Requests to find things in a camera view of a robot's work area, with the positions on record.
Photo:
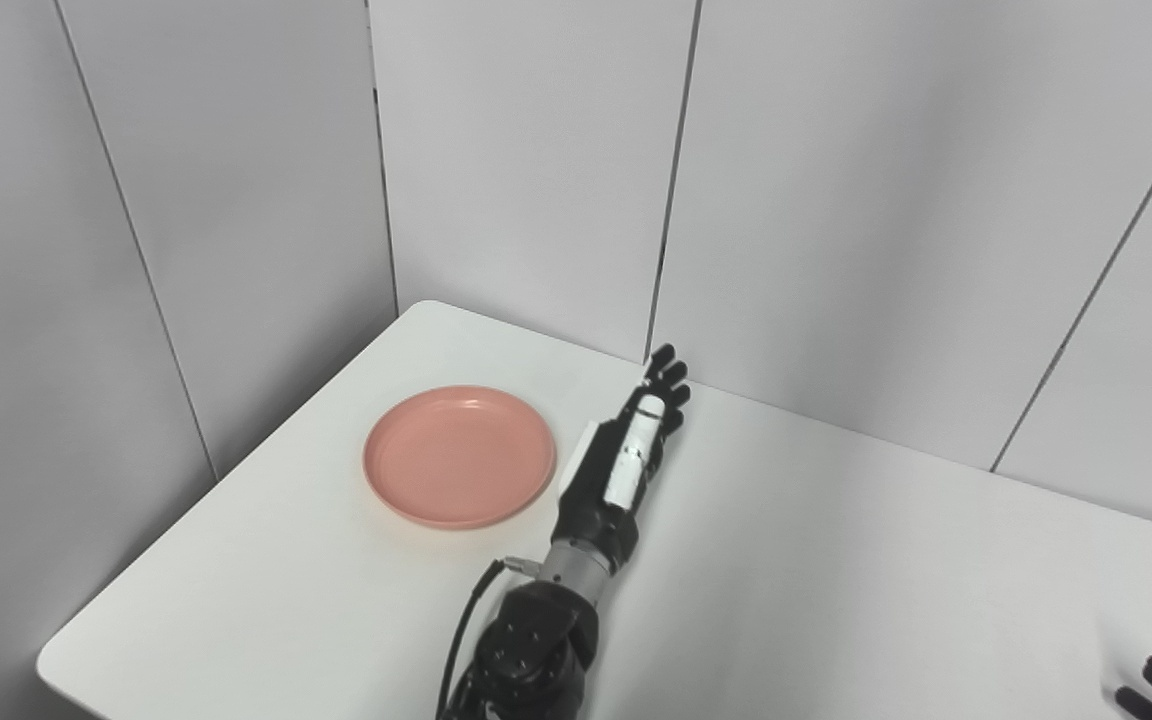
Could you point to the pink round plate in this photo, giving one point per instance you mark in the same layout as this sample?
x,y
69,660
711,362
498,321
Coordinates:
x,y
460,456

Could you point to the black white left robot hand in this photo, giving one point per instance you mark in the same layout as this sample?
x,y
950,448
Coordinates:
x,y
606,490

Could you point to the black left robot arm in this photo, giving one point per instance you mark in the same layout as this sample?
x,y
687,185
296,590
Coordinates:
x,y
536,650

